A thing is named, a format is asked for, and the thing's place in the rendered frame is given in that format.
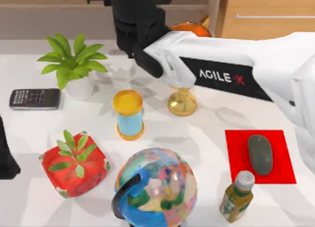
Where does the pale wooden shelf unit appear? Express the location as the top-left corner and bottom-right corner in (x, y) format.
(0, 0), (222, 40)

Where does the green plant in white pot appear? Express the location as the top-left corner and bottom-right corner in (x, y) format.
(36, 32), (109, 101)

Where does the yellow and blue hourglass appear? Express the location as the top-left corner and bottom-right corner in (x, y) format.
(112, 89), (145, 141)

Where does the gold trophy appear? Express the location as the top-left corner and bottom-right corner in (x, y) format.
(167, 15), (213, 117)

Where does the wooden cupboard door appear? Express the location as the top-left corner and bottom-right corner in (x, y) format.
(220, 0), (315, 40)

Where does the black calculator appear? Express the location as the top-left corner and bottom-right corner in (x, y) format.
(9, 88), (62, 111)

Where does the red pot with green plant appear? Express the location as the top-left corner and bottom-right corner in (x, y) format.
(38, 129), (111, 198)

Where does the red mouse pad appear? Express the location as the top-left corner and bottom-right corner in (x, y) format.
(224, 129), (297, 184)

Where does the colourful globe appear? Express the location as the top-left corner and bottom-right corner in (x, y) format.
(111, 147), (198, 227)

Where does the grey computer mouse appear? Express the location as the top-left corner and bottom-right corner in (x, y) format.
(247, 134), (273, 176)

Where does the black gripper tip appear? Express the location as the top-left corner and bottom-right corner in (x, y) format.
(0, 115), (22, 180)

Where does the yellow bottle with white cap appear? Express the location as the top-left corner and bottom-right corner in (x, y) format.
(219, 170), (256, 224)

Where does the long metal handle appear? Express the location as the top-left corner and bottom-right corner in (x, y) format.
(233, 13), (315, 19)

